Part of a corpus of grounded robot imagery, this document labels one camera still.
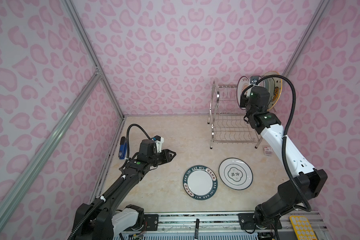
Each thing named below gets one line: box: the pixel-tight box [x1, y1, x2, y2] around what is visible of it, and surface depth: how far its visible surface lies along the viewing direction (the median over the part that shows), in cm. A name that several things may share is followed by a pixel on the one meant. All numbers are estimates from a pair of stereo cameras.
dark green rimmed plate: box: [183, 165, 218, 201], surface depth 87 cm
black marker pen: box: [194, 218, 200, 239], surface depth 73 cm
